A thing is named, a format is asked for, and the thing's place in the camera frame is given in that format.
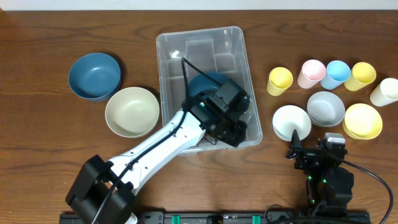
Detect beige bowl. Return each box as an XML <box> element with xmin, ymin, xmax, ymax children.
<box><xmin>105</xmin><ymin>86</ymin><xmax>160</xmax><ymax>138</ymax></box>

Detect dark blue bowl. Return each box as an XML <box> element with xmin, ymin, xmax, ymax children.
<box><xmin>188</xmin><ymin>72</ymin><xmax>229</xmax><ymax>97</ymax></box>
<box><xmin>68</xmin><ymin>52</ymin><xmax>122</xmax><ymax>101</ymax></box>

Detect yellow bowl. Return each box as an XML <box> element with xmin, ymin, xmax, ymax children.
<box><xmin>342</xmin><ymin>103</ymin><xmax>383</xmax><ymax>140</ymax></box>

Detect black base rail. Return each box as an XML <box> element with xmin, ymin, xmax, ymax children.
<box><xmin>59</xmin><ymin>210</ymin><xmax>371</xmax><ymax>224</ymax></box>

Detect light blue cup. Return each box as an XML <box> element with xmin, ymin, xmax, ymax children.
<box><xmin>320</xmin><ymin>60</ymin><xmax>351</xmax><ymax>90</ymax></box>

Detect yellow cup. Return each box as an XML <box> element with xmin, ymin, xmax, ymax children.
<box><xmin>267</xmin><ymin>67</ymin><xmax>294</xmax><ymax>96</ymax></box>
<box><xmin>344</xmin><ymin>62</ymin><xmax>376</xmax><ymax>91</ymax></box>

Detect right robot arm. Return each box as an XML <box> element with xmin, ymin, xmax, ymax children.
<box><xmin>285</xmin><ymin>129</ymin><xmax>354</xmax><ymax>218</ymax></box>

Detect white bowl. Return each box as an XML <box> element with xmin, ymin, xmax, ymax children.
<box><xmin>272</xmin><ymin>105</ymin><xmax>312</xmax><ymax>141</ymax></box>

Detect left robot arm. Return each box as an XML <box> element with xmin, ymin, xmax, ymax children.
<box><xmin>65</xmin><ymin>80</ymin><xmax>251</xmax><ymax>223</ymax></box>

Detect yellow cup left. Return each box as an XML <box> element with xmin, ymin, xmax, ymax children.
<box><xmin>267</xmin><ymin>67</ymin><xmax>294</xmax><ymax>96</ymax></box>

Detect pink cup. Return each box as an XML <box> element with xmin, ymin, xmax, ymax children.
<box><xmin>297</xmin><ymin>59</ymin><xmax>326</xmax><ymax>89</ymax></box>

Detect cream white cup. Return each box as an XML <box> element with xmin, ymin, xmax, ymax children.
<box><xmin>370</xmin><ymin>78</ymin><xmax>398</xmax><ymax>107</ymax></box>

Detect yellow cup right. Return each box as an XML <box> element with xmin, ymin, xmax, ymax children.
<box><xmin>344</xmin><ymin>62</ymin><xmax>376</xmax><ymax>91</ymax></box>

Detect clear plastic storage container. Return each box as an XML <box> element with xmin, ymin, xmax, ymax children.
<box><xmin>156</xmin><ymin>26</ymin><xmax>262</xmax><ymax>149</ymax></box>

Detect grey bowl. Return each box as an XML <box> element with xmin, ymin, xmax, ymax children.
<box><xmin>307</xmin><ymin>91</ymin><xmax>346</xmax><ymax>127</ymax></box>

